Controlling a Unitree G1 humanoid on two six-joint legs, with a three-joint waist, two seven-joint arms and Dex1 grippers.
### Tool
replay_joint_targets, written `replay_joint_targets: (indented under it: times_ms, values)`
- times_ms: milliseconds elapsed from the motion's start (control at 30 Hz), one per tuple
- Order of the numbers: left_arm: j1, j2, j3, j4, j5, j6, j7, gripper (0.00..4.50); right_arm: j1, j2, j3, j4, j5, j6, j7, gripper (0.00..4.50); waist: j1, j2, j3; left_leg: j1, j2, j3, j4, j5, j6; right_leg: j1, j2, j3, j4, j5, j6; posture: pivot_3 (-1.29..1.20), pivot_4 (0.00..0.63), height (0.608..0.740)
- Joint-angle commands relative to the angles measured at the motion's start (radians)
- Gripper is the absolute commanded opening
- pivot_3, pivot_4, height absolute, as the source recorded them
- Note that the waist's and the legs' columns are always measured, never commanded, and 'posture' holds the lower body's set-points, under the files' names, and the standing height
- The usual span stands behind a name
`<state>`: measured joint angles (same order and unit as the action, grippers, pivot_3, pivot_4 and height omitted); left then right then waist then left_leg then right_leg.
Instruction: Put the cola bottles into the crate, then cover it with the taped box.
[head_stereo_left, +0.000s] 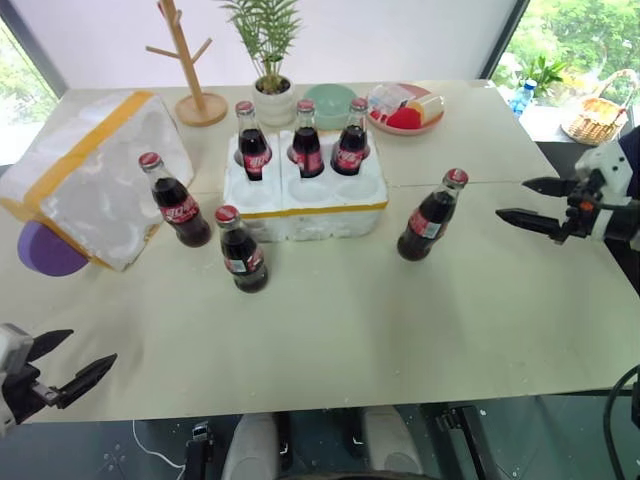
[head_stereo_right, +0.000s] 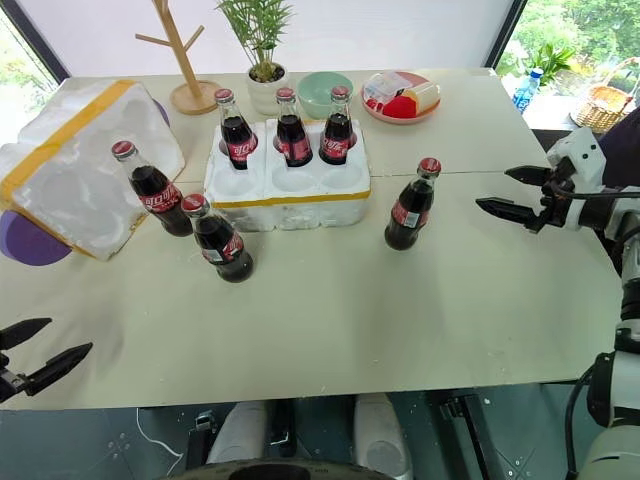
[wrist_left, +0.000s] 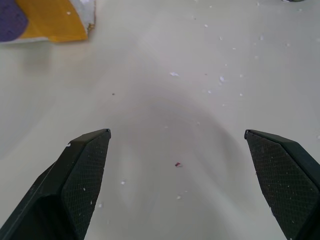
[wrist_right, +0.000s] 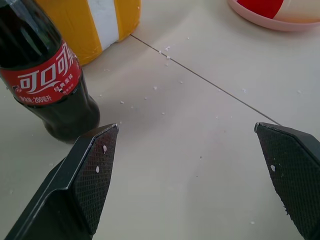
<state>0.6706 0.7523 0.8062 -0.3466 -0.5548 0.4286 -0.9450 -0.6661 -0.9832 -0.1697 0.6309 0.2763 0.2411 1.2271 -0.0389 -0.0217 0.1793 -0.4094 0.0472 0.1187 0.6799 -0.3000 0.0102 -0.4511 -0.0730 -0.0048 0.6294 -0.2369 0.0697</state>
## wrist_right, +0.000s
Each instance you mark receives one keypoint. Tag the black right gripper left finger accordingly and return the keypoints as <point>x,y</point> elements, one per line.
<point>82,185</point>

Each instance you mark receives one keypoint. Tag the cola bottle with red label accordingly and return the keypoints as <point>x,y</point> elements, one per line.
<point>37,62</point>

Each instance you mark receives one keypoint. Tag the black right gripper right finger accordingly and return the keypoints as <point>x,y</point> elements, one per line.
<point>292,170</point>

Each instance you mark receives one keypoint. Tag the red and white ball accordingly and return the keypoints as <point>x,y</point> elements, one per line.
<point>275,7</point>

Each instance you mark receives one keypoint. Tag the yellow container white stripe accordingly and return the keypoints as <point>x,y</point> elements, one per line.
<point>100,27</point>

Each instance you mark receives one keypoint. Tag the pink plastic bowl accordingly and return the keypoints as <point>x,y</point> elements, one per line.
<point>275,21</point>

